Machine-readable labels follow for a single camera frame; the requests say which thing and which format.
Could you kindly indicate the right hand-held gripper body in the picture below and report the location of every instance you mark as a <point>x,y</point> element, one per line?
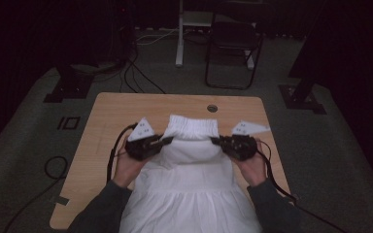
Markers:
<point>239,145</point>

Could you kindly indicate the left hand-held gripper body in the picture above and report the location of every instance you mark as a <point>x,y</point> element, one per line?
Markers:
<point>141,147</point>

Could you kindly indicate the white skirt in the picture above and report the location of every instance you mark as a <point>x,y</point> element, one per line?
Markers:
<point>191,181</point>

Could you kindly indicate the person's left hand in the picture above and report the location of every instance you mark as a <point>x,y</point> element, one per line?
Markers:
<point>128,170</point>

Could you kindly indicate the person's right hand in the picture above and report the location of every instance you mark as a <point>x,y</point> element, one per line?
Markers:
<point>252,170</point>

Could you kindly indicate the black stand base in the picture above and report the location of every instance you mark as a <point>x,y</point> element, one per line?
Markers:
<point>301,98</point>
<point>69,87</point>

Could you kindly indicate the grey floor tape piece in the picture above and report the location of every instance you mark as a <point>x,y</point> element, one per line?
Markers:
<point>61,200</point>

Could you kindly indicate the white metal stand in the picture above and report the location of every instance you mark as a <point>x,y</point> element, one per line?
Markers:
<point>179,39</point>

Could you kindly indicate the black folding chair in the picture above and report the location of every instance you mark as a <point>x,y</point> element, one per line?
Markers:
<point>233,39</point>

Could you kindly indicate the dark equipment cabinet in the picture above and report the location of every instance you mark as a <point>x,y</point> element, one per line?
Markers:
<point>123,32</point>

